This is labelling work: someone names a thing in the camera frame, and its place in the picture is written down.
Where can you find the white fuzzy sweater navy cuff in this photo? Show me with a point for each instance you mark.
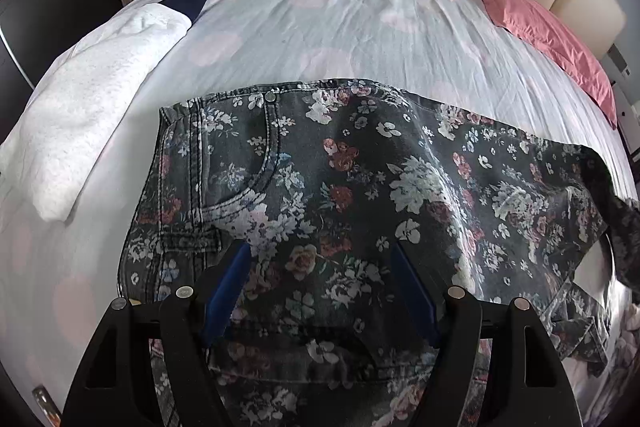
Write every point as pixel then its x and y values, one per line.
pixel 90 107

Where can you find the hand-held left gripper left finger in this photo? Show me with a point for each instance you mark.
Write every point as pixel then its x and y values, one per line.
pixel 227 292

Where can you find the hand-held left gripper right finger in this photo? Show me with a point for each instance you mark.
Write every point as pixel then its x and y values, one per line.
pixel 412 287

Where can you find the wall switch panel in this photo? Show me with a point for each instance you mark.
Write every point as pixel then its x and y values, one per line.
pixel 620 62

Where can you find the black and white nightstand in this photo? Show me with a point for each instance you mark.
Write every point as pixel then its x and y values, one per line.
pixel 634 112

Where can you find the bed with pink-dotted sheet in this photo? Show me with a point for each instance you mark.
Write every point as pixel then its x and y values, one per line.
pixel 325 32

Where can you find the pink pillow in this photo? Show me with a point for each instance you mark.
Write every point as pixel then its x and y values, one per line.
pixel 540 22

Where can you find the dark floral pants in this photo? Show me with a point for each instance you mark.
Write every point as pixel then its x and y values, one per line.
pixel 350 157

